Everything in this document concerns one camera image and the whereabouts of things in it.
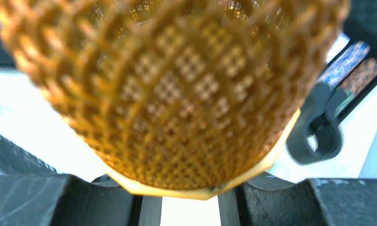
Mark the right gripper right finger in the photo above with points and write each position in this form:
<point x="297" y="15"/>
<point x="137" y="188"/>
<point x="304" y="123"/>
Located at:
<point x="267" y="200"/>

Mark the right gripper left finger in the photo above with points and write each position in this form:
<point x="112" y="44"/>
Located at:
<point x="34" y="194"/>

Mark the white mic clamp stand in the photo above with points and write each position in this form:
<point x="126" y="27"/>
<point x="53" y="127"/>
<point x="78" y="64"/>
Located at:
<point x="315" y="136"/>

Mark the orange microphone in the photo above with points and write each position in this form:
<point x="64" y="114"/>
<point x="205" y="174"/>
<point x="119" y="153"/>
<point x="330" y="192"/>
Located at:
<point x="178" y="98"/>

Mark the black poker chip case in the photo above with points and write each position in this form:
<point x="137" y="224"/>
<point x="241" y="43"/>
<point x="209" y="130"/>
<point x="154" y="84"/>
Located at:
<point x="353" y="69"/>

